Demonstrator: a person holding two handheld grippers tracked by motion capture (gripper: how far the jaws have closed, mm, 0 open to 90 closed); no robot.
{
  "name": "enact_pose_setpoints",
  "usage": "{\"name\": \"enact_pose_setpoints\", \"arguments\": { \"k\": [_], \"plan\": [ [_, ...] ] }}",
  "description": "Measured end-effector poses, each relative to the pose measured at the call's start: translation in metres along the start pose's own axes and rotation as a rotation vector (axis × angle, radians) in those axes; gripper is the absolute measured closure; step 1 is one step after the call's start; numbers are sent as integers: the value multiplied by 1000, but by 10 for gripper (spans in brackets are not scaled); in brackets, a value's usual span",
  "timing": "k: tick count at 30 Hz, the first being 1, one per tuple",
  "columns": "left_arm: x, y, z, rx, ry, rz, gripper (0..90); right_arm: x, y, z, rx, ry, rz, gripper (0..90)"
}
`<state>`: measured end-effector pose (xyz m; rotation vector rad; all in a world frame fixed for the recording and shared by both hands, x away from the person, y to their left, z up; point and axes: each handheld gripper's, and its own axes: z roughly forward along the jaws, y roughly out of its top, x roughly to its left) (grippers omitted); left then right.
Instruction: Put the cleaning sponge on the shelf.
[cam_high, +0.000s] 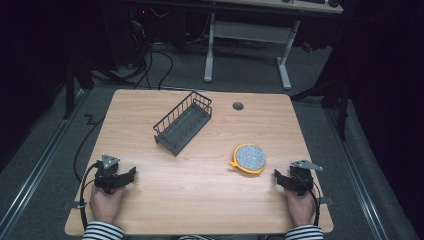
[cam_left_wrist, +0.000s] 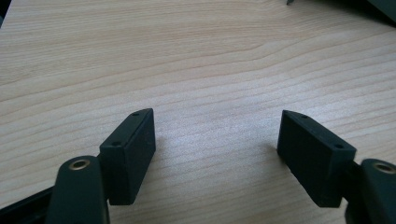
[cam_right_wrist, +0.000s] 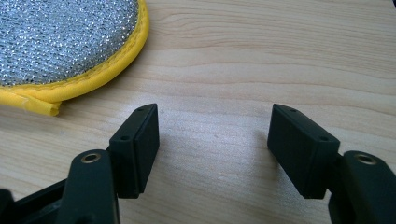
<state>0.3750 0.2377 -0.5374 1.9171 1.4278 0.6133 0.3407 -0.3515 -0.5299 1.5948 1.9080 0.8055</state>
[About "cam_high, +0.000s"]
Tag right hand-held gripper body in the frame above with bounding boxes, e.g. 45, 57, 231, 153
288, 159, 324, 197

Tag white-framed wooden desk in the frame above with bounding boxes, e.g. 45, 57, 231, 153
203, 0, 345, 92

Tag black metal stand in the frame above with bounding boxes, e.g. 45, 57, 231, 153
62, 56, 96, 121
290, 63, 351, 142

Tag dark grey wire dish rack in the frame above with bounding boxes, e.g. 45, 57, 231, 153
152, 91, 214, 157

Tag black floor cables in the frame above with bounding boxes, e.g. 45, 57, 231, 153
118, 6, 214, 91

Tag round yellow-rimmed speckled scrubber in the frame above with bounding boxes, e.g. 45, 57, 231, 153
228, 143, 268, 175

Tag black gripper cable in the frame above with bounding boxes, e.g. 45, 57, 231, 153
295, 173, 324, 228
78, 160, 100, 231

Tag person's right hand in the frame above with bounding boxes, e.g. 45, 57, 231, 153
283, 187, 316, 228

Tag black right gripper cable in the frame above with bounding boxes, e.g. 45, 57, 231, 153
295, 173, 324, 228

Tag person's left hand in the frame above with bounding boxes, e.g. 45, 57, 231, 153
89, 184, 127, 225

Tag metal floor rail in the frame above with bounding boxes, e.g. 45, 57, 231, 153
324, 106, 391, 240
0, 88, 88, 238

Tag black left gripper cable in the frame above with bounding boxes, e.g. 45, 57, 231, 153
78, 160, 100, 231

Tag person's striped shirt torso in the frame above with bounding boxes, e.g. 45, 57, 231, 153
177, 234, 218, 240

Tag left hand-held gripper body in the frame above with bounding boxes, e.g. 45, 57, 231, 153
94, 153, 125, 195

